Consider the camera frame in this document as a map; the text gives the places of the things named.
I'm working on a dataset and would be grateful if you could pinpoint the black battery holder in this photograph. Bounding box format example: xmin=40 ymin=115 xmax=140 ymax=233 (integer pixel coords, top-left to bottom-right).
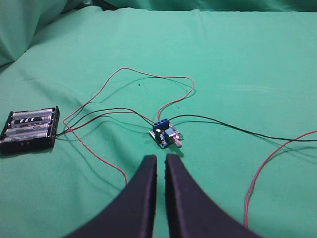
xmin=0 ymin=106 xmax=60 ymax=154

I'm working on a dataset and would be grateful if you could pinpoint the blue motor controller board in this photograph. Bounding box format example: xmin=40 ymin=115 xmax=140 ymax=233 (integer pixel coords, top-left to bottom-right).
xmin=149 ymin=119 xmax=182 ymax=149

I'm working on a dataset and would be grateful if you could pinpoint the bottom silver AA battery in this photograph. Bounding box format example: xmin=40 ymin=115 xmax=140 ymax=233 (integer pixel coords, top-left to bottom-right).
xmin=3 ymin=132 xmax=48 ymax=143

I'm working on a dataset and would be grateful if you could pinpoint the black battery wire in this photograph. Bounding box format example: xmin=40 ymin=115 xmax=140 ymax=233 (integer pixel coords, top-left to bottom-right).
xmin=54 ymin=107 xmax=156 ymax=138

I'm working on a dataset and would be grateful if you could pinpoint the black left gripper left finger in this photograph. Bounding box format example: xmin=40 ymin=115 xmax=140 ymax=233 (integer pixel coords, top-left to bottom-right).
xmin=67 ymin=155 xmax=157 ymax=238

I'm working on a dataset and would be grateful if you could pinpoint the top silver AA battery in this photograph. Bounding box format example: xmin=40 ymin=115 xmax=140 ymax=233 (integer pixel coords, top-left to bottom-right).
xmin=12 ymin=108 xmax=53 ymax=120

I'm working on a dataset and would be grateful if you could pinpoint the green cloth backdrop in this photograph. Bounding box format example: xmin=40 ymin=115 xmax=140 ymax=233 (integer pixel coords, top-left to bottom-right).
xmin=0 ymin=0 xmax=317 ymax=66

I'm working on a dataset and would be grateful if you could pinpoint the black striped AA battery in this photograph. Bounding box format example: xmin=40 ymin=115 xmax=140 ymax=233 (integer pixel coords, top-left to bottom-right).
xmin=10 ymin=116 xmax=52 ymax=128

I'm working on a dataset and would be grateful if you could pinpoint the silver aa battery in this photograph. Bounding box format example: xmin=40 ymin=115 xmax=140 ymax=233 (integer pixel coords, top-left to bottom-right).
xmin=12 ymin=108 xmax=53 ymax=120
xmin=3 ymin=132 xmax=48 ymax=143
xmin=5 ymin=123 xmax=50 ymax=136

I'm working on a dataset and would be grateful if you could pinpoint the red battery wire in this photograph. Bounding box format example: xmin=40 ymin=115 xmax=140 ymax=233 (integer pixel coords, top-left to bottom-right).
xmin=63 ymin=67 xmax=196 ymax=186

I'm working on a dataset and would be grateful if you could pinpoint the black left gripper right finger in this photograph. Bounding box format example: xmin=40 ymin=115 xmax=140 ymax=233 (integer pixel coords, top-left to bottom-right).
xmin=165 ymin=154 xmax=259 ymax=238

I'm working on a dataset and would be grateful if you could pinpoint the black wire to turntable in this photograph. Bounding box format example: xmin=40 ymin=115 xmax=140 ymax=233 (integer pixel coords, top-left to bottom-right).
xmin=169 ymin=115 xmax=317 ymax=142

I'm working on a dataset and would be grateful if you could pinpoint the red wire to turntable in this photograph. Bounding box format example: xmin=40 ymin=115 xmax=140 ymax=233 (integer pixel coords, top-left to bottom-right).
xmin=244 ymin=130 xmax=317 ymax=228

